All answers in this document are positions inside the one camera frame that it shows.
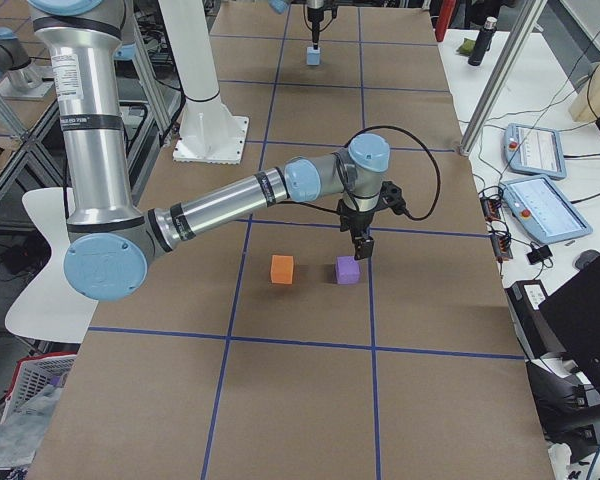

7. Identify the aluminium frame post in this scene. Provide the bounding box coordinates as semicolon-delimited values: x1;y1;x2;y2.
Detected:
458;0;548;157

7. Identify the black water bottle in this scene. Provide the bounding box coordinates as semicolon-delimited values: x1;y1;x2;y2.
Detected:
468;16;497;66

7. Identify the orange foam block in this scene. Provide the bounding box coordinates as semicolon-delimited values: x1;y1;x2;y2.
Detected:
270;254;295;285

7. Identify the near teach pendant tablet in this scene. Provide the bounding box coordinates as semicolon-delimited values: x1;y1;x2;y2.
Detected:
500;174;593;244

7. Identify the light blue foam block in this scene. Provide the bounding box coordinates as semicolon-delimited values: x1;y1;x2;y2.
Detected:
306;46;321;67

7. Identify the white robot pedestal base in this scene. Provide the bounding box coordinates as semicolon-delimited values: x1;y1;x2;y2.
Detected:
159;0;249;164

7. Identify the white laundry basket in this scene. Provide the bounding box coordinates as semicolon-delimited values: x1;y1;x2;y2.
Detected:
1;352;77;423

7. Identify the green cloth pouch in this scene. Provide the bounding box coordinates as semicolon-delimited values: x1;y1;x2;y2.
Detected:
457;38;475;56

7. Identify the teach pendant tablet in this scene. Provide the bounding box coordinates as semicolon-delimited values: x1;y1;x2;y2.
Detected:
503;123;567;180
500;174;593;244

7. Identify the black computer mouse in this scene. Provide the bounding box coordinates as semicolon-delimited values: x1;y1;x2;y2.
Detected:
574;249;600;270

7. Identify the purple foam block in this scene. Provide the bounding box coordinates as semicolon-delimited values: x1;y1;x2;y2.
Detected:
335;256;361;285

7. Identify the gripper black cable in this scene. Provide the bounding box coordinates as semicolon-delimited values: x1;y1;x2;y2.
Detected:
337;126;442;221

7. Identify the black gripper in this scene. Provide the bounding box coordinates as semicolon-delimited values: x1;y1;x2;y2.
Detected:
305;3;336;49
336;181;406;259

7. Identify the white chair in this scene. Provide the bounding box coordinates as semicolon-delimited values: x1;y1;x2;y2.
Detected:
5;187;98;344

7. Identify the far teach pendant tablet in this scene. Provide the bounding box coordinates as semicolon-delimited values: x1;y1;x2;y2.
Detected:
503;123;567;180

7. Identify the red bottle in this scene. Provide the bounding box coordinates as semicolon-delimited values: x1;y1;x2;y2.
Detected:
434;0;457;42

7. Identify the black laptop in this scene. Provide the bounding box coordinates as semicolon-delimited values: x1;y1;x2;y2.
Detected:
540;255;600;369

